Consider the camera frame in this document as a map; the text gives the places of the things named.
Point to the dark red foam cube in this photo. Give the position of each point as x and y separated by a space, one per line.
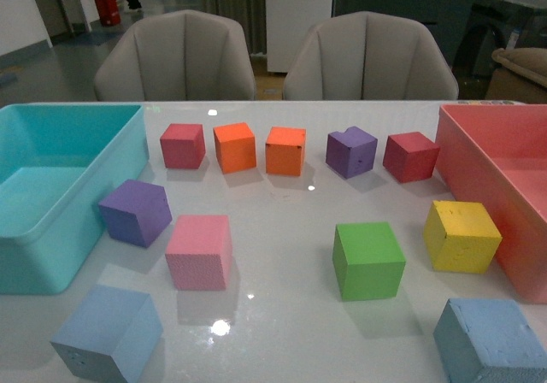
410 156

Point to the right beige chair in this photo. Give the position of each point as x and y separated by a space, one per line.
369 56

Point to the beige chair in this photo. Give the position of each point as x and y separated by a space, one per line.
369 56
186 55

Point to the green foam cube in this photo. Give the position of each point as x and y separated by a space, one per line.
368 261

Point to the red box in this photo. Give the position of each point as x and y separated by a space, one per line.
108 12

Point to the right orange foam cube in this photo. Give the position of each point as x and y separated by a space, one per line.
285 151

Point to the teal plastic bin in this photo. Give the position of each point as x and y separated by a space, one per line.
57 162

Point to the dark grey appliance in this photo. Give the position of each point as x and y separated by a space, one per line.
495 24

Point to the magenta red foam cube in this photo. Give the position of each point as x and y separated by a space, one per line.
183 146

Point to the beige sofa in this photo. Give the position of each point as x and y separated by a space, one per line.
520 76

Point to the left beige chair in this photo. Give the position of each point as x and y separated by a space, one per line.
186 55

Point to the orange foam cube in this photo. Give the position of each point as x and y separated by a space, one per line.
285 151
235 147

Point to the white cabinet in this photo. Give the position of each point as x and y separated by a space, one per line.
287 22

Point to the light blue foam cube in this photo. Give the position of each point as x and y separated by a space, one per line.
488 340
110 336

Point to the notched purple foam cube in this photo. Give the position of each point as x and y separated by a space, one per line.
351 153

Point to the yellow foam cube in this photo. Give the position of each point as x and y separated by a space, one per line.
460 237

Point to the pink plastic bin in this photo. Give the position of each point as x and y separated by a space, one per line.
495 154

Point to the grey curtain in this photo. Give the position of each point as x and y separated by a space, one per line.
250 14

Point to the left orange foam cube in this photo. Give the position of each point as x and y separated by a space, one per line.
235 147

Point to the pink foam cube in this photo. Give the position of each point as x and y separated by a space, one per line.
199 253

